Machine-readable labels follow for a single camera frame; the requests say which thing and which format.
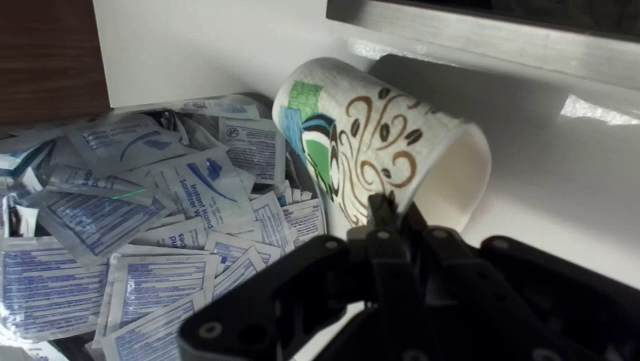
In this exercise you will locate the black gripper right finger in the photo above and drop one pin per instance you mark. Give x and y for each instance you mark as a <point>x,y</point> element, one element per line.
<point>509,302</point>

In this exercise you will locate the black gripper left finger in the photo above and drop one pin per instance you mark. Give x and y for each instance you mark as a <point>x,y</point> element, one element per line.
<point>367,282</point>

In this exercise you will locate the patterned white paper cup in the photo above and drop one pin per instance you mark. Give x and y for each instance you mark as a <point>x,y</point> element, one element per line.
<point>360,137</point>

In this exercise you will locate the right steel bin opening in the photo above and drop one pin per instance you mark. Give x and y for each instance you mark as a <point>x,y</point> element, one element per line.
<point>489,40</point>

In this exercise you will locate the glass jar of packets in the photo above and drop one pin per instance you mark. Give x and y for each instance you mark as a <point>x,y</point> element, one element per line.
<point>116,227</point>

